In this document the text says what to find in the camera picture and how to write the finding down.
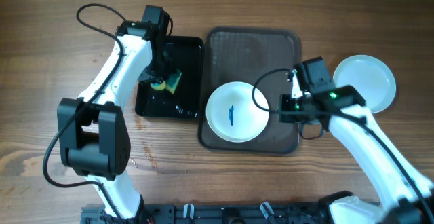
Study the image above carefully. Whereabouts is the white plate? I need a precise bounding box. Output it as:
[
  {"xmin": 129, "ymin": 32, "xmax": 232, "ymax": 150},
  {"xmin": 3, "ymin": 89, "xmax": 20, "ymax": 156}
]
[
  {"xmin": 333, "ymin": 55, "xmax": 397, "ymax": 113},
  {"xmin": 205, "ymin": 81, "xmax": 270, "ymax": 143}
]

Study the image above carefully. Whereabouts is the white plate front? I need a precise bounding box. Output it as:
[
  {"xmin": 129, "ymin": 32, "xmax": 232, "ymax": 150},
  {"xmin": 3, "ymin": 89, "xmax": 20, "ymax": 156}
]
[{"xmin": 333, "ymin": 55, "xmax": 397, "ymax": 113}]

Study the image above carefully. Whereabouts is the black mounting rail base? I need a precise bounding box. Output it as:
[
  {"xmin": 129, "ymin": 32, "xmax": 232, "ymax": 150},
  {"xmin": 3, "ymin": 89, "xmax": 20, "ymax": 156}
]
[{"xmin": 81, "ymin": 202, "xmax": 335, "ymax": 224}]

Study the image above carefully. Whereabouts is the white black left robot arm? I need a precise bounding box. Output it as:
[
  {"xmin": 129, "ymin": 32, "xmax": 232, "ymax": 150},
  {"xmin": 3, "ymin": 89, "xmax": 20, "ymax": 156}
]
[{"xmin": 53, "ymin": 21, "xmax": 182, "ymax": 223}]

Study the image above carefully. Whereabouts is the white plate back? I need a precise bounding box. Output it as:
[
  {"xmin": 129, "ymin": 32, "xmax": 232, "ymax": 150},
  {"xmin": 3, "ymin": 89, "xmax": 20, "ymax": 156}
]
[{"xmin": 205, "ymin": 81, "xmax": 270, "ymax": 143}]

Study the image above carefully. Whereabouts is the yellow green sponge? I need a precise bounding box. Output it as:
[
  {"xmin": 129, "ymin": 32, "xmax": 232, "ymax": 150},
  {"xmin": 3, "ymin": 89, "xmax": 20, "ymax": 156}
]
[{"xmin": 151, "ymin": 69, "xmax": 182, "ymax": 94}]

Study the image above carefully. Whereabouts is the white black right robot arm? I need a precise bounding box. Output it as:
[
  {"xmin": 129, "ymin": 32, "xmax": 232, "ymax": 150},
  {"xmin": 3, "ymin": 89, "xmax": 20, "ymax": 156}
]
[{"xmin": 279, "ymin": 86, "xmax": 433, "ymax": 223}]

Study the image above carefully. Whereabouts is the brown serving tray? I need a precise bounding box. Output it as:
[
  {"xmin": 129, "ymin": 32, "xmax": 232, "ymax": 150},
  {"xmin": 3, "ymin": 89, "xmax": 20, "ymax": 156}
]
[{"xmin": 197, "ymin": 26, "xmax": 301, "ymax": 155}]

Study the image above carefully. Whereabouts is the black water tray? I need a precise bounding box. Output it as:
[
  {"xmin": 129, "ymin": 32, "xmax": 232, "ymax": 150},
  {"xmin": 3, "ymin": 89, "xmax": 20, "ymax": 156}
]
[{"xmin": 135, "ymin": 36, "xmax": 203, "ymax": 119}]

